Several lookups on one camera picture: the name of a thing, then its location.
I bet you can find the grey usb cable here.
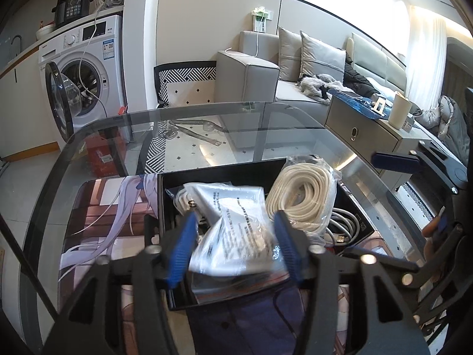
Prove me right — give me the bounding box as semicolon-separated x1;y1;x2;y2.
320;206;362;248

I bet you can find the white rope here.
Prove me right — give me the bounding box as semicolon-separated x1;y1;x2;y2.
265;160;338;233

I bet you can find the white printed plastic pouch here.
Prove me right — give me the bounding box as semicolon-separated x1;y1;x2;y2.
184;183;286;277

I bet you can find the black cardboard storage box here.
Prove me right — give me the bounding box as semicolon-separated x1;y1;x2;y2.
156;156;374;310

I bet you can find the person right hand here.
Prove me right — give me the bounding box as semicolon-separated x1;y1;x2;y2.
422;207;445;264

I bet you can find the grey side cabinet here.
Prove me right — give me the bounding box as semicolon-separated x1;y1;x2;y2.
325;97;430;188

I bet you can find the white paper cup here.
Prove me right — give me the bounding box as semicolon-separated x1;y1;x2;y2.
388;91;412;130

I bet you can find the grey puffer jacket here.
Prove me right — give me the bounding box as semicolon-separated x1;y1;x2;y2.
413;95;470;166

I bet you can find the anime printed desk mat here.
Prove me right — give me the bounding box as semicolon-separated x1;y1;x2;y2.
58;175;393;355

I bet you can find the black jacket on sofa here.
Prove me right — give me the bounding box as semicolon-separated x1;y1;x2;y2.
343;54;380;98

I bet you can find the grey fluffy cloth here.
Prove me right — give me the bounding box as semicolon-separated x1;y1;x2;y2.
297;74;344;106

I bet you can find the red box under table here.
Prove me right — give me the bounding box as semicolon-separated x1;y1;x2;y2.
85;134;119;178

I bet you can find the grey cushion right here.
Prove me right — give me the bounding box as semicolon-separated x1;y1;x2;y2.
300;31;346;82

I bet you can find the beige cushion left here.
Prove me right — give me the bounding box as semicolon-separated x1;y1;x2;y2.
278;27;302;82

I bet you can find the beige grey sofa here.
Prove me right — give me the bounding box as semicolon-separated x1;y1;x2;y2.
214;27;406;123

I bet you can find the black white patterned chair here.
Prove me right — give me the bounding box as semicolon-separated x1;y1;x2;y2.
154;60;216;108

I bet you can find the white washing machine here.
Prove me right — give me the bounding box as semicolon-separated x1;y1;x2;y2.
38;14;128;145

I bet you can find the black kitchen faucet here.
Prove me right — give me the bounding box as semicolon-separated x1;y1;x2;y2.
10;35;23;59

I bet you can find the white bowl on counter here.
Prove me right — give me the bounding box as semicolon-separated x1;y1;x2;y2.
35;23;54;40

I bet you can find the black pressure cooker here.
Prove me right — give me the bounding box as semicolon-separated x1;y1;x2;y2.
51;0;92;28

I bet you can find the wall socket with charger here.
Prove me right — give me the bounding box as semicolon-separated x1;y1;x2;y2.
251;7;273;33

